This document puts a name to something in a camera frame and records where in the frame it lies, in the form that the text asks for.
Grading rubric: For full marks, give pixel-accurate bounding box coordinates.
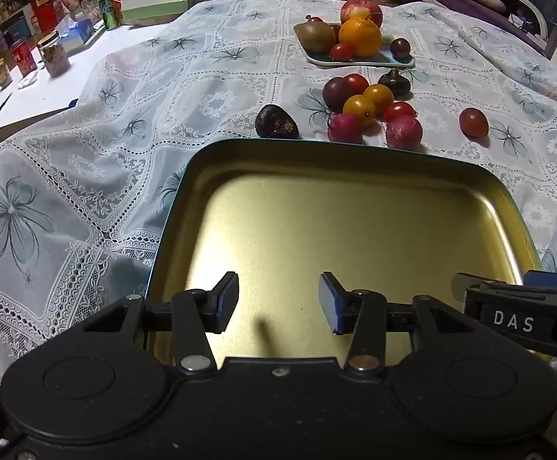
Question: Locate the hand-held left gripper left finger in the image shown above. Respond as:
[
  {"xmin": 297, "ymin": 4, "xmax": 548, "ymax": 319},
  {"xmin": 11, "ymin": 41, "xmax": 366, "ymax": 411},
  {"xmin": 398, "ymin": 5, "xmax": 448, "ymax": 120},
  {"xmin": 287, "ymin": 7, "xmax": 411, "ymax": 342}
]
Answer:
[{"xmin": 83, "ymin": 271, "xmax": 240, "ymax": 373}]

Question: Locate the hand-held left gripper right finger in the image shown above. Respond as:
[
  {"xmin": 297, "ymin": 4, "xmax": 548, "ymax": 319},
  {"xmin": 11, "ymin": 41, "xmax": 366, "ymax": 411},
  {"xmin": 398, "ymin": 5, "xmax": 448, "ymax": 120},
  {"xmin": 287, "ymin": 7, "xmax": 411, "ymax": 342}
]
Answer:
[{"xmin": 319, "ymin": 271, "xmax": 475, "ymax": 373}]

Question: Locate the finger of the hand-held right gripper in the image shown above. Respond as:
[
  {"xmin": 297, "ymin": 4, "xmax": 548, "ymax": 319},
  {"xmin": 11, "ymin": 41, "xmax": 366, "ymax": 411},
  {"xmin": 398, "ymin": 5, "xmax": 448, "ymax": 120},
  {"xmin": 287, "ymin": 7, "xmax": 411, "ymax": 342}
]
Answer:
[
  {"xmin": 452, "ymin": 271, "xmax": 557, "ymax": 301},
  {"xmin": 522, "ymin": 271, "xmax": 557, "ymax": 291}
]

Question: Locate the golden metal tray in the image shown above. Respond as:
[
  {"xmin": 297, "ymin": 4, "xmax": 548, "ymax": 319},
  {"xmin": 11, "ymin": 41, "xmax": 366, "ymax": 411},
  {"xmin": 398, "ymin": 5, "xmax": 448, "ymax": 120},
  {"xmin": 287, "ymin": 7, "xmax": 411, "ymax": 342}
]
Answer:
[{"xmin": 144, "ymin": 140, "xmax": 545, "ymax": 370}]

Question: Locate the reddish plum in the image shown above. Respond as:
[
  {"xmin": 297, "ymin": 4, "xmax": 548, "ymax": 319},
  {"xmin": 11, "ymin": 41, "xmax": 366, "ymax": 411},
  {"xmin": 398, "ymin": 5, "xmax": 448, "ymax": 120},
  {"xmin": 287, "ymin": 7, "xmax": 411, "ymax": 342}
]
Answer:
[{"xmin": 459, "ymin": 108, "xmax": 490, "ymax": 138}]

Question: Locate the large red radish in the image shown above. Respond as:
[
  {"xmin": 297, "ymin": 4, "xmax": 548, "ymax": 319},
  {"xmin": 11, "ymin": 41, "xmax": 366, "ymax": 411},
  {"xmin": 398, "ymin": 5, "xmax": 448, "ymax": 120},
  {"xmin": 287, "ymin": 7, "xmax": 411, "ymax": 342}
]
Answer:
[{"xmin": 386, "ymin": 115, "xmax": 424, "ymax": 150}]

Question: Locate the small red radish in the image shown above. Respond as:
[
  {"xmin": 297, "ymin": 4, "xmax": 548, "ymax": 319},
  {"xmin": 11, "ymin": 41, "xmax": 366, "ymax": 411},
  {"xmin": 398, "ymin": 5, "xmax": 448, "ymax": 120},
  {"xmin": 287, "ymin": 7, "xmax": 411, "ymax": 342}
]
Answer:
[{"xmin": 327, "ymin": 112, "xmax": 364, "ymax": 143}]

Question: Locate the dark purple fruit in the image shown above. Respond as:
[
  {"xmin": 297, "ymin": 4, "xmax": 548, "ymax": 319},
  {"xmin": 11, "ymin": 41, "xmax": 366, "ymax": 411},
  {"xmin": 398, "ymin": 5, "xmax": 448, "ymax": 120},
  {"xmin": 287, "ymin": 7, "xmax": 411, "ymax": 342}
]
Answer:
[{"xmin": 255, "ymin": 104, "xmax": 300, "ymax": 140}]

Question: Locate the orange cherry tomato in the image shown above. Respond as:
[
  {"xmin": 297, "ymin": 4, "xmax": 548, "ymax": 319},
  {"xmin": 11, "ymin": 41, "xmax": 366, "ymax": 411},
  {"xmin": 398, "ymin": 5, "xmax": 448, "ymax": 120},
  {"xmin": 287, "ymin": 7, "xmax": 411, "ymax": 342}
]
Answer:
[
  {"xmin": 363, "ymin": 84, "xmax": 395, "ymax": 116},
  {"xmin": 342, "ymin": 95, "xmax": 377, "ymax": 128}
]

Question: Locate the dark water chestnut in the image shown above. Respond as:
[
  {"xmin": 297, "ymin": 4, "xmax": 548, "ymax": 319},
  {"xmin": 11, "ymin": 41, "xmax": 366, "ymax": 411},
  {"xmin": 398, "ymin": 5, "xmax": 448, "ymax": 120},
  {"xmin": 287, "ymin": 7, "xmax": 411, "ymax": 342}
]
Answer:
[{"xmin": 378, "ymin": 68, "xmax": 412, "ymax": 97}]

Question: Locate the light blue plate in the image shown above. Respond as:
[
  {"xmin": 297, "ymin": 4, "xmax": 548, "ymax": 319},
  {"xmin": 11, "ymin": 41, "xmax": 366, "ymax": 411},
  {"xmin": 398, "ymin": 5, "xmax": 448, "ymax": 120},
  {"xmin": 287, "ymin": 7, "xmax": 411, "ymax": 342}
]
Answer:
[{"xmin": 294, "ymin": 21, "xmax": 416, "ymax": 69}]

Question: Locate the brown kiwi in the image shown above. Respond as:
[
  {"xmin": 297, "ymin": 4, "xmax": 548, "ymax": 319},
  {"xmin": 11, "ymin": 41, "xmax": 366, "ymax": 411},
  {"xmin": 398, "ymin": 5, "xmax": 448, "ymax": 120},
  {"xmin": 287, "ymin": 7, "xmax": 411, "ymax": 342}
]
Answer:
[{"xmin": 297, "ymin": 21, "xmax": 337, "ymax": 54}]

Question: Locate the large orange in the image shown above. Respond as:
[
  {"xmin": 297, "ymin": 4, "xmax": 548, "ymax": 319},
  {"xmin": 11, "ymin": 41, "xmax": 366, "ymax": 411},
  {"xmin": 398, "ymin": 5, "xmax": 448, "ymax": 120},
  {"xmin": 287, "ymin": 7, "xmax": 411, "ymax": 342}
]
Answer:
[{"xmin": 340, "ymin": 16, "xmax": 383, "ymax": 58}]

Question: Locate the red apple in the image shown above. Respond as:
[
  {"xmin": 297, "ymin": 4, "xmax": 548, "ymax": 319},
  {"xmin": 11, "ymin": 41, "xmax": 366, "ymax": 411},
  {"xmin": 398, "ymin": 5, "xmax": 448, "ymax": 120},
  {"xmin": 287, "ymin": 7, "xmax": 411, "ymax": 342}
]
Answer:
[{"xmin": 340, "ymin": 0, "xmax": 384, "ymax": 30}]

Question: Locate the brown glass jar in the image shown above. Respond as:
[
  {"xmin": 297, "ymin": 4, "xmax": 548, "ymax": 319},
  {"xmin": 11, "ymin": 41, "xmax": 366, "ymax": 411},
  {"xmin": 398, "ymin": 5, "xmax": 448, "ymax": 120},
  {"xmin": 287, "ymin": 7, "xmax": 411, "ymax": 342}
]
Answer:
[{"xmin": 38, "ymin": 33, "xmax": 71, "ymax": 77}]

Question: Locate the blue tissue box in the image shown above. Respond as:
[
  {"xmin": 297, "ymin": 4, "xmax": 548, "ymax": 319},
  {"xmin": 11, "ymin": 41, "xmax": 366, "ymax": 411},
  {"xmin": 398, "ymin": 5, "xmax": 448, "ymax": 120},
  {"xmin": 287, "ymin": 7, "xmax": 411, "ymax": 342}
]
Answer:
[{"xmin": 58, "ymin": 14, "xmax": 98, "ymax": 53}]

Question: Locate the green drink can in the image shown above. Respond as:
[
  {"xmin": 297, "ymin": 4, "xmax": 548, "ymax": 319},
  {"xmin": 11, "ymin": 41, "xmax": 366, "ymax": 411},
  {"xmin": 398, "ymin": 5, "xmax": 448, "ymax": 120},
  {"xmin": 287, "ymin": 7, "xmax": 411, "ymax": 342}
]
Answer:
[{"xmin": 99, "ymin": 0, "xmax": 123, "ymax": 31}]

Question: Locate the red can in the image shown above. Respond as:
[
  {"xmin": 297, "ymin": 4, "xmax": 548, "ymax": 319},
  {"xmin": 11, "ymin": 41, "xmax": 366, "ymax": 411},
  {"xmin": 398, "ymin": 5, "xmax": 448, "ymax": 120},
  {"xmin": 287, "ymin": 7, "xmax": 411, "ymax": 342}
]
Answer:
[{"xmin": 10, "ymin": 41, "xmax": 38, "ymax": 77}]

